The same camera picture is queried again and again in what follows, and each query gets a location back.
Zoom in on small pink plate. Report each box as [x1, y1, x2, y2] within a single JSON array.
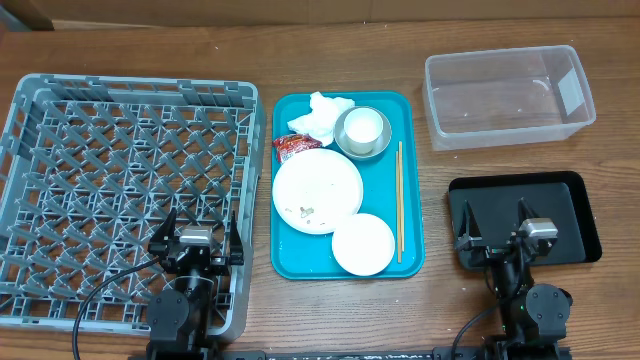
[[331, 213, 396, 277]]

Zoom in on teal plastic tray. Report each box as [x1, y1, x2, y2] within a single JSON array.
[[271, 90, 426, 280]]

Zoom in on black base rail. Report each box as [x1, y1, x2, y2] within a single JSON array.
[[219, 345, 571, 360]]

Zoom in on grey plastic dish rack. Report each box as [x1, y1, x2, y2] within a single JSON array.
[[1, 74, 266, 341]]

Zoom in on right wooden chopstick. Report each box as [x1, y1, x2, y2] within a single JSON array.
[[398, 141, 405, 254]]

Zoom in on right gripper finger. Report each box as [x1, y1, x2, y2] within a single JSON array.
[[518, 197, 539, 223], [454, 201, 487, 251]]

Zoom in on white napkin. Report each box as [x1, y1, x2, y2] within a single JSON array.
[[287, 91, 355, 147]]

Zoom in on large white plate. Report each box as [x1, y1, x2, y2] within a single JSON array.
[[272, 148, 364, 235]]

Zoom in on white cup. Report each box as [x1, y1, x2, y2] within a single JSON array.
[[343, 107, 383, 155]]

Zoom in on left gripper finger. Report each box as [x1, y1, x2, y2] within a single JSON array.
[[147, 209, 177, 255], [229, 212, 244, 266]]

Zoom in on black plastic tray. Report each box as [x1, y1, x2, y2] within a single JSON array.
[[448, 171, 602, 271]]

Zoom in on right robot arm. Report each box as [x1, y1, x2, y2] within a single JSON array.
[[449, 199, 573, 359]]

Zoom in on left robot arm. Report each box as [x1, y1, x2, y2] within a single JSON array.
[[146, 210, 244, 360]]

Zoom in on grey bowl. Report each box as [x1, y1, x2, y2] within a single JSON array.
[[334, 106, 392, 161]]

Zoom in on clear plastic bin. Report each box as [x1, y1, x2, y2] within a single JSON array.
[[422, 45, 596, 151]]

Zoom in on red snack wrapper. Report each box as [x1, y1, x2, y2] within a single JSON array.
[[272, 134, 322, 163]]

